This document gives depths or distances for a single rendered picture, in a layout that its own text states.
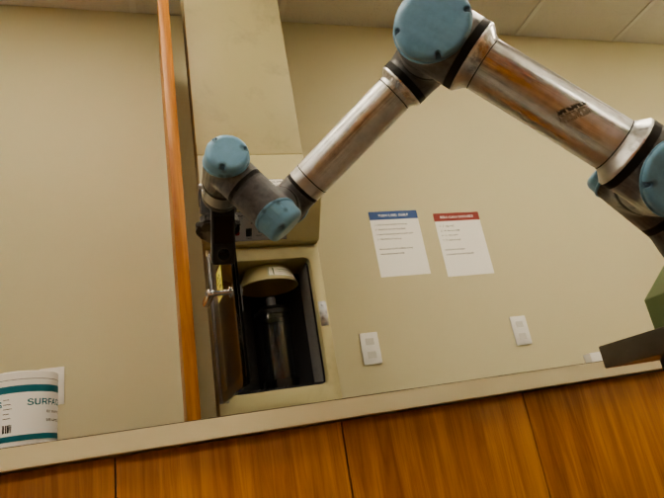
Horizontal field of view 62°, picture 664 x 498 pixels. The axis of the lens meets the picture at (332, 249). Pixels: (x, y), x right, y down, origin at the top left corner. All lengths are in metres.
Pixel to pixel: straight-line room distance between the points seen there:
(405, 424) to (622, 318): 1.54
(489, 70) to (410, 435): 0.77
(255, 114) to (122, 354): 0.88
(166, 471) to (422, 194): 1.56
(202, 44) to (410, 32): 1.14
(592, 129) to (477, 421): 0.72
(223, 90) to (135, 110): 0.56
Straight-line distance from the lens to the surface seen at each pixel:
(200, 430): 1.16
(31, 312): 2.01
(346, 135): 1.04
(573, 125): 0.91
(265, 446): 1.20
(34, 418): 1.28
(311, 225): 1.57
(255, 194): 0.94
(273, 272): 1.58
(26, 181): 2.19
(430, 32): 0.89
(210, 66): 1.89
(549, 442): 1.45
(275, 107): 1.82
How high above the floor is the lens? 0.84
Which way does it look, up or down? 20 degrees up
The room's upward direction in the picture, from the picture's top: 10 degrees counter-clockwise
